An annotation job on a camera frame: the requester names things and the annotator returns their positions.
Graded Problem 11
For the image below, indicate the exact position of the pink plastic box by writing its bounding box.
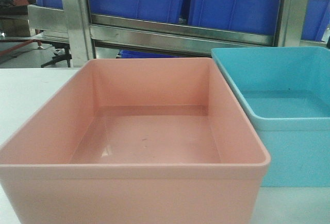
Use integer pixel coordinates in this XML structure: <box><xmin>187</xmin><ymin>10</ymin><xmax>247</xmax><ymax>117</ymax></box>
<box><xmin>1</xmin><ymin>58</ymin><xmax>271</xmax><ymax>223</ymax></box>

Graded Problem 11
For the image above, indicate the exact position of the light blue plastic box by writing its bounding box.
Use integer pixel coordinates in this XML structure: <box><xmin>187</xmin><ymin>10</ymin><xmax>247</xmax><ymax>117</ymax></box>
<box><xmin>211</xmin><ymin>46</ymin><xmax>329</xmax><ymax>187</ymax></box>

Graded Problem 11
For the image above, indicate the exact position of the blue bin on lower shelf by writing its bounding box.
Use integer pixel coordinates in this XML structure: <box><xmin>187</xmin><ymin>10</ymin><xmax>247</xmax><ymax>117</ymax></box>
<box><xmin>119</xmin><ymin>50</ymin><xmax>181</xmax><ymax>59</ymax></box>

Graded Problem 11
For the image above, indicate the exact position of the stainless steel shelf rack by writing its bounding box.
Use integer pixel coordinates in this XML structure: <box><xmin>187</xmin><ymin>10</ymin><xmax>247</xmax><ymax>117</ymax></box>
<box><xmin>28</xmin><ymin>0</ymin><xmax>329</xmax><ymax>67</ymax></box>

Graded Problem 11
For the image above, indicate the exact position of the black mesh office chair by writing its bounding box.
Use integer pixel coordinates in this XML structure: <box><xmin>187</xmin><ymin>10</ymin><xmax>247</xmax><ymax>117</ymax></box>
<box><xmin>40</xmin><ymin>47</ymin><xmax>72</xmax><ymax>68</ymax></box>

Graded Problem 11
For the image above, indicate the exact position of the red metal frame table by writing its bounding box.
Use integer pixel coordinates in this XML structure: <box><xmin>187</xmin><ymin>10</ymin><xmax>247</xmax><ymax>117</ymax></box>
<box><xmin>1</xmin><ymin>0</ymin><xmax>43</xmax><ymax>57</ymax></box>

